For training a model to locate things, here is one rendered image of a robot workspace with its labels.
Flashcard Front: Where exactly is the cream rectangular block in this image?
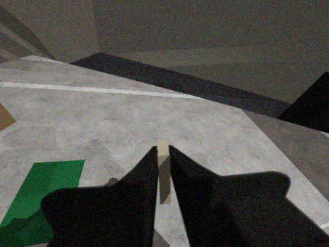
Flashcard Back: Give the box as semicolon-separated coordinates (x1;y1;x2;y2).
157;140;171;204

